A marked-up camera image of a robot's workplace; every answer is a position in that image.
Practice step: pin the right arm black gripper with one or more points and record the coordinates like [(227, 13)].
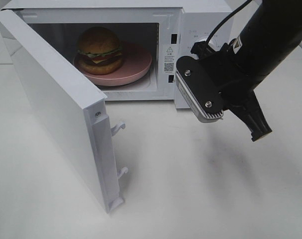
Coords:
[(214, 83)]

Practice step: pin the pink round plate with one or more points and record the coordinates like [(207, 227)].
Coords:
[(137, 62)]

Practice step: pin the burger with lettuce and cheese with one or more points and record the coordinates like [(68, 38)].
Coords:
[(99, 51)]

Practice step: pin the white microwave door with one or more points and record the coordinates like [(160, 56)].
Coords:
[(69, 106)]

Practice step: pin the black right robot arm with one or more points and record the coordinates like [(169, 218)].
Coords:
[(272, 33)]

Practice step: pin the upper white power knob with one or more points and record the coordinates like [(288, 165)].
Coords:
[(213, 42)]

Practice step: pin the white warning label sticker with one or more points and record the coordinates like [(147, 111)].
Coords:
[(169, 57)]

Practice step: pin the white microwave oven body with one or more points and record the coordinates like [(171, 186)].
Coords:
[(150, 23)]

